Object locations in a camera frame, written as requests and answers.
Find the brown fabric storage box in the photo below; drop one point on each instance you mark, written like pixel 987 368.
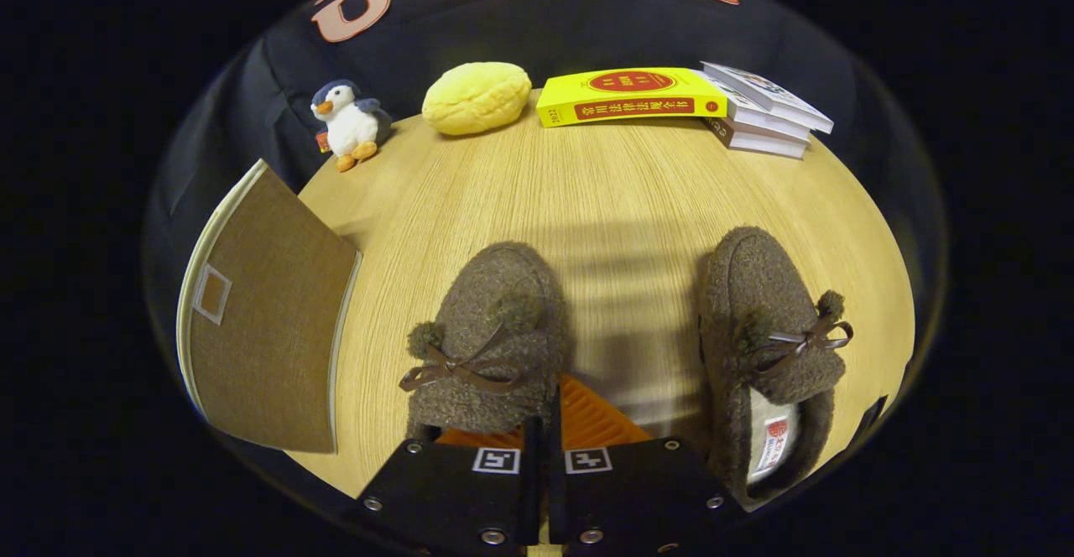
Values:
pixel 268 330

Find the penguin plush toy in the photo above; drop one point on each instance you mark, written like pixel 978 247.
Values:
pixel 348 125

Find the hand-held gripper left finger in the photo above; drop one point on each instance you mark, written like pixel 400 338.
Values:
pixel 532 490

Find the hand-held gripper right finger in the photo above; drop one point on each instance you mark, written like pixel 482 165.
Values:
pixel 555 490

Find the yellow book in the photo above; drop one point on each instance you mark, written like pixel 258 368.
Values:
pixel 629 96

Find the white illustrated cover book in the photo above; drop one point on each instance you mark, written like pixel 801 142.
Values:
pixel 768 87

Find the white book brown spine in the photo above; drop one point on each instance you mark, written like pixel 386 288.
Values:
pixel 755 142

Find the black backdrop cloth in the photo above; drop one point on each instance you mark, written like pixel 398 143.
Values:
pixel 520 20

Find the yellow bread plush toy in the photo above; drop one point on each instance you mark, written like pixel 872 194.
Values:
pixel 476 97

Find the brown fuzzy shoe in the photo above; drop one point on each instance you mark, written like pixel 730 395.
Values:
pixel 495 288
pixel 755 272

